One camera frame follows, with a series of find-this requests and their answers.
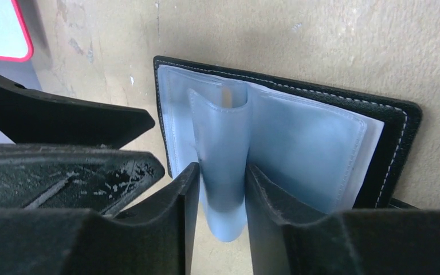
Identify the black leather card holder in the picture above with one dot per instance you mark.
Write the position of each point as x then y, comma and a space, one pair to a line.
330, 148

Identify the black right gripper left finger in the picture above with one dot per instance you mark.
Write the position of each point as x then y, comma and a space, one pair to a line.
155, 236

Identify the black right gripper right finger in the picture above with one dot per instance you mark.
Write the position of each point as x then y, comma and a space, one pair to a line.
288, 237

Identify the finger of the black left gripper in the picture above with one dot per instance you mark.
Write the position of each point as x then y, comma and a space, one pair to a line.
36, 176
32, 116

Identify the pink framed whiteboard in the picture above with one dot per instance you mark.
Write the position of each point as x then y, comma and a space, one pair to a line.
15, 41

